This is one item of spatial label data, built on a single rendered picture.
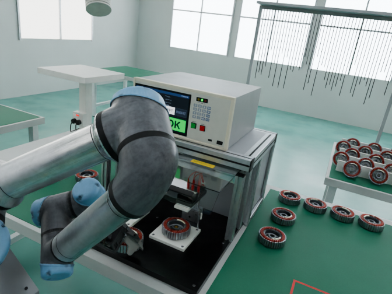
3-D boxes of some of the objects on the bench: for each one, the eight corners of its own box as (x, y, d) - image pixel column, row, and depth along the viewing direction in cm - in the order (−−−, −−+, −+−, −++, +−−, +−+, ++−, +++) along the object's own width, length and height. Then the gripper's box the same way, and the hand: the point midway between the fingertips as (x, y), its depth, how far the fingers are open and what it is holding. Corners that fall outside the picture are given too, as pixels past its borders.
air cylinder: (196, 223, 136) (198, 212, 135) (181, 217, 139) (182, 206, 137) (202, 217, 141) (203, 207, 139) (186, 212, 144) (188, 201, 142)
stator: (265, 215, 153) (266, 208, 152) (282, 211, 159) (284, 205, 157) (282, 228, 144) (283, 221, 143) (300, 223, 150) (301, 217, 148)
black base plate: (196, 297, 102) (196, 291, 101) (47, 227, 126) (47, 222, 125) (242, 226, 143) (242, 221, 142) (123, 183, 166) (123, 179, 165)
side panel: (247, 226, 143) (261, 159, 132) (240, 224, 144) (254, 157, 133) (263, 200, 167) (275, 142, 156) (257, 199, 168) (269, 140, 157)
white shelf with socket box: (85, 154, 194) (85, 77, 178) (40, 139, 208) (37, 67, 192) (122, 140, 224) (124, 73, 209) (80, 128, 238) (80, 64, 222)
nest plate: (183, 252, 118) (184, 249, 118) (148, 237, 124) (149, 234, 123) (200, 231, 131) (200, 229, 131) (168, 219, 137) (168, 217, 136)
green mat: (430, 415, 77) (430, 415, 77) (199, 304, 100) (199, 304, 99) (392, 226, 158) (393, 226, 158) (270, 189, 181) (270, 188, 181)
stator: (76, 174, 168) (76, 168, 167) (98, 174, 171) (98, 168, 170) (74, 185, 158) (73, 178, 157) (98, 185, 161) (98, 178, 160)
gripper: (70, 220, 96) (94, 249, 111) (120, 242, 89) (139, 270, 104) (87, 197, 101) (108, 227, 116) (137, 217, 94) (152, 247, 109)
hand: (127, 240), depth 112 cm, fingers closed on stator, 13 cm apart
